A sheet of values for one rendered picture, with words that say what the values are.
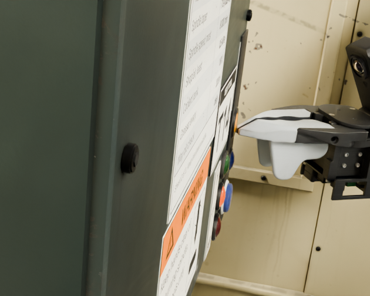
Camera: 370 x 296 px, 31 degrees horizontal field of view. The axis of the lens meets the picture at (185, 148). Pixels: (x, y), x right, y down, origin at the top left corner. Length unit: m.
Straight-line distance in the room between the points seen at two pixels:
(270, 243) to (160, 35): 1.24
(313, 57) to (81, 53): 1.14
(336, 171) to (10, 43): 0.51
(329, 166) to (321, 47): 0.68
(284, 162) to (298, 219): 0.80
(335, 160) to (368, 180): 0.04
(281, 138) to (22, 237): 0.43
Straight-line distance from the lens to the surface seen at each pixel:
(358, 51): 0.68
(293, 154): 0.66
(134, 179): 0.26
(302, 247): 1.48
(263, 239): 1.48
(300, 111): 0.69
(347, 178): 0.70
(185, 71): 0.33
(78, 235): 0.23
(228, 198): 0.66
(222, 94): 0.51
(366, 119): 0.69
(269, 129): 0.64
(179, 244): 0.41
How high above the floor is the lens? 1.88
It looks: 20 degrees down
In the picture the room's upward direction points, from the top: 6 degrees clockwise
